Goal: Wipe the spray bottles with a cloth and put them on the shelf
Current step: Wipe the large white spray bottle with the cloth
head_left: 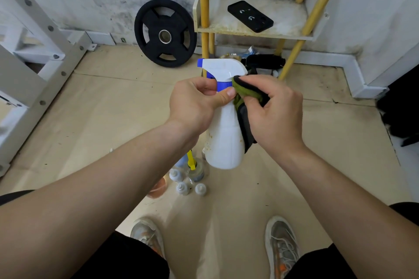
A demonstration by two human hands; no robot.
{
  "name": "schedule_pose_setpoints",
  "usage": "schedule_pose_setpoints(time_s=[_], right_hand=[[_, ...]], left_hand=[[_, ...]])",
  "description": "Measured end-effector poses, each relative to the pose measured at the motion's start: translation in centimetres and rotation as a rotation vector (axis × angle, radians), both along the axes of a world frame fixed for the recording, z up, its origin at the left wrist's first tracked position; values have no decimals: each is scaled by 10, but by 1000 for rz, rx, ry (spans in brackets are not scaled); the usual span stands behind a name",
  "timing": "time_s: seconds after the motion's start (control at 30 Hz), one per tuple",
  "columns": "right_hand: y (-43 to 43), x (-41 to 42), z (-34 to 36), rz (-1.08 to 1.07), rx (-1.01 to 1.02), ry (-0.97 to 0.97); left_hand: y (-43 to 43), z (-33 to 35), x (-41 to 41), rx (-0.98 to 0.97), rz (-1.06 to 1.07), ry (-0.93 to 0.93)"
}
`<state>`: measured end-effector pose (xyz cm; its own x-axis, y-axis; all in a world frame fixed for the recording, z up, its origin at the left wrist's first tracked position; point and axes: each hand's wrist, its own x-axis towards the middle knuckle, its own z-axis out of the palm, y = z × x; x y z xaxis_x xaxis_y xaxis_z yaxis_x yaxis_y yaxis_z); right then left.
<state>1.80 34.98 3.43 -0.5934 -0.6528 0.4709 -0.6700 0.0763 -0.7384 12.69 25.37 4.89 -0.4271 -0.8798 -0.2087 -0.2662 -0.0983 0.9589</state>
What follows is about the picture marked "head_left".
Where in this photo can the person's left hand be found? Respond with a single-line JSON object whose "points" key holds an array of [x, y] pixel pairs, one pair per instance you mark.
{"points": [[190, 108]]}

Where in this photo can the person's left grey shoe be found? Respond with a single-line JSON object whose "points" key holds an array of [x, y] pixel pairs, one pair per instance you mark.
{"points": [[147, 234]]}

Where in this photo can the orange spray bottle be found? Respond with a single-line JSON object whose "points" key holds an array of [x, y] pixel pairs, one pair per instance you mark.
{"points": [[158, 189]]}

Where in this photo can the black weight plate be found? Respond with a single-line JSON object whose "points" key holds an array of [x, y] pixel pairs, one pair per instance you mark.
{"points": [[147, 30]]}

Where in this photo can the person's right hand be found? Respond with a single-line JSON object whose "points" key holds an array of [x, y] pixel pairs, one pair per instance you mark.
{"points": [[281, 118]]}

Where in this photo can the tan fuzzy glove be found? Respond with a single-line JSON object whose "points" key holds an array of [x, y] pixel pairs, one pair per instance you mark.
{"points": [[230, 56]]}

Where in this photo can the person's grey shoe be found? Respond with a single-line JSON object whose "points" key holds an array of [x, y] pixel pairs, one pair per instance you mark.
{"points": [[281, 246], [147, 234]]}

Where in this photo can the white metal rack frame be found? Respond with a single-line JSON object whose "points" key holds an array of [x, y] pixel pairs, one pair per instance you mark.
{"points": [[19, 69]]}

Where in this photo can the pale blue bottle white sprayer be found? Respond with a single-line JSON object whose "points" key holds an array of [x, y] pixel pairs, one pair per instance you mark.
{"points": [[181, 161]]}

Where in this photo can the person's left forearm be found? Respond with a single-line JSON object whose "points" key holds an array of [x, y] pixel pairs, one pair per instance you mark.
{"points": [[75, 210]]}

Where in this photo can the black shorts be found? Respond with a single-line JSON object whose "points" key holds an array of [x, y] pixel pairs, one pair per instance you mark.
{"points": [[124, 259]]}

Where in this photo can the person's right grey shoe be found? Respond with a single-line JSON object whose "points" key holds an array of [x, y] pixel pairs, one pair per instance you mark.
{"points": [[281, 246]]}

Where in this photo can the black phone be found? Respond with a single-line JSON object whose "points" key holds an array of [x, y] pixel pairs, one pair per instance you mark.
{"points": [[250, 16]]}

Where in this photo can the white plastic strip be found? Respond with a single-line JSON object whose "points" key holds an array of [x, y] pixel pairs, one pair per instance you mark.
{"points": [[275, 73]]}

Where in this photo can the green microfibre cloth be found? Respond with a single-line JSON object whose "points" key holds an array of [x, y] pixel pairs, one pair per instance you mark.
{"points": [[246, 128]]}

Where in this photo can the blue white packet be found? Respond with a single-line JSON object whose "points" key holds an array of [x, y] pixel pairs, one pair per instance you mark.
{"points": [[250, 51]]}

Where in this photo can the white shelf yellow poles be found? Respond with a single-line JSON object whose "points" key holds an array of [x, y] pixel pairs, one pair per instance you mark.
{"points": [[291, 23]]}

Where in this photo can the round white bottle blue-tipped sprayer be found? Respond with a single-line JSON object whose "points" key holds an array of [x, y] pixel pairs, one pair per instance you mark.
{"points": [[226, 138]]}

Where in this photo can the person's right forearm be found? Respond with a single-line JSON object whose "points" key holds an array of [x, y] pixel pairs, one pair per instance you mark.
{"points": [[353, 213]]}

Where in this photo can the clear bottle yellow green sprayer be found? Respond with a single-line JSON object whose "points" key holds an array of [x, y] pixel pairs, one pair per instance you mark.
{"points": [[196, 174]]}

